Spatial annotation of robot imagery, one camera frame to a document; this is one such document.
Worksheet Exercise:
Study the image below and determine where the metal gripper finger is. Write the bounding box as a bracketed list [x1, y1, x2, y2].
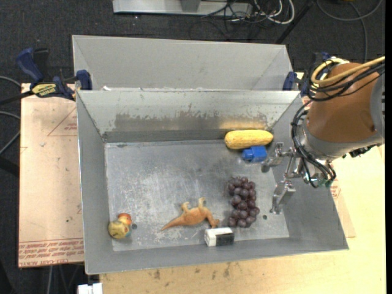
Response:
[260, 141, 295, 173]
[269, 179, 297, 216]

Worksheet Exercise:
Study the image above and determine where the blue plastic toy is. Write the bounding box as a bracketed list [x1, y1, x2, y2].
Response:
[241, 145, 268, 164]

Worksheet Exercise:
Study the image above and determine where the yellow toy corn cob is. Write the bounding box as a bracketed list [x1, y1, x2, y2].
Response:
[224, 129, 274, 150]

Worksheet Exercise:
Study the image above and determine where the purple toy grape bunch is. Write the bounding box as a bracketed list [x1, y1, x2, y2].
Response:
[226, 176, 261, 228]

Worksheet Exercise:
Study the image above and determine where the white and black box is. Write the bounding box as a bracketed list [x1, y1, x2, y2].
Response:
[204, 227, 236, 247]

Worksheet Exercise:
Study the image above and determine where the orange toy dinosaur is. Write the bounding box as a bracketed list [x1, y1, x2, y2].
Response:
[160, 197, 221, 232]

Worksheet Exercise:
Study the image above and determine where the grey metal bin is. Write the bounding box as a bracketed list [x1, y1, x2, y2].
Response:
[72, 34, 350, 276]

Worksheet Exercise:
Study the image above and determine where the yellow rubber duck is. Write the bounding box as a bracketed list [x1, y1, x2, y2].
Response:
[107, 213, 134, 240]

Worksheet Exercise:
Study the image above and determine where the brown cardboard board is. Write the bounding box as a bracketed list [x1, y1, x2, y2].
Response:
[18, 83, 358, 269]

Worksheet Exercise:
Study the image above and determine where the black cylinder on white bracket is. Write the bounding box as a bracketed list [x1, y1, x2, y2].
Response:
[347, 147, 370, 159]

